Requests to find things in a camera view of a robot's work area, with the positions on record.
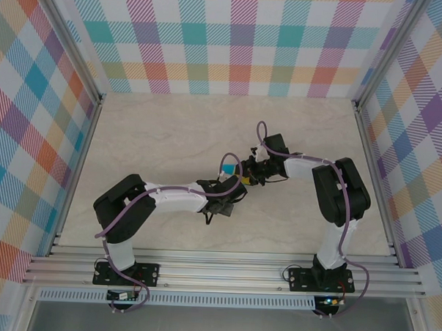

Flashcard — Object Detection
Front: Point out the grey metal panel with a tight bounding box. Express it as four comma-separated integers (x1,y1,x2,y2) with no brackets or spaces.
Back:
24,299,421,331

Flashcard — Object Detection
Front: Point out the black right camera cable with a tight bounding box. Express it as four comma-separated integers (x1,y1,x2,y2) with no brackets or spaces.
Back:
263,174,290,187

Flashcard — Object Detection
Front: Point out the aluminium mounting rail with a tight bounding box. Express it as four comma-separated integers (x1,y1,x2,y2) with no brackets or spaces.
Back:
21,239,429,302

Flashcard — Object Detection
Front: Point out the aluminium side rail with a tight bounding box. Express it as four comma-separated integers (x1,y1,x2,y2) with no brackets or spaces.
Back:
345,100,410,268
46,90,106,260

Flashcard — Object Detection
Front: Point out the slotted grey cable duct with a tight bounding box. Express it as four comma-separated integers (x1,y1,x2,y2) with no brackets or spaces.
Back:
38,283,317,313

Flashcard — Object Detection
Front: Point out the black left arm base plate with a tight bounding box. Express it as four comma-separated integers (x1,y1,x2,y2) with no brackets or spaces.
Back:
92,261,162,288

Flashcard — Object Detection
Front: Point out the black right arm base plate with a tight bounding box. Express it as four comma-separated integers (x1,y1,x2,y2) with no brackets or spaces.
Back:
287,265,356,295

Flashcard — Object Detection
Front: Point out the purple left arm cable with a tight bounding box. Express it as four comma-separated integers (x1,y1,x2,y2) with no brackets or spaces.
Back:
92,147,250,319

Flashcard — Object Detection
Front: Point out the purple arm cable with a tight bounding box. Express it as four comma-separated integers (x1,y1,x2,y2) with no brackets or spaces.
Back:
92,147,250,319
249,121,377,323

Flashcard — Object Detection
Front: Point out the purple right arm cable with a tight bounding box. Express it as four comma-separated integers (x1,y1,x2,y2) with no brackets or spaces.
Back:
249,121,377,323

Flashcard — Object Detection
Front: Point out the aluminium corner post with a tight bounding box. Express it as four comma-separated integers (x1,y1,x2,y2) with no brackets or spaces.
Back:
27,0,111,106
350,0,431,116

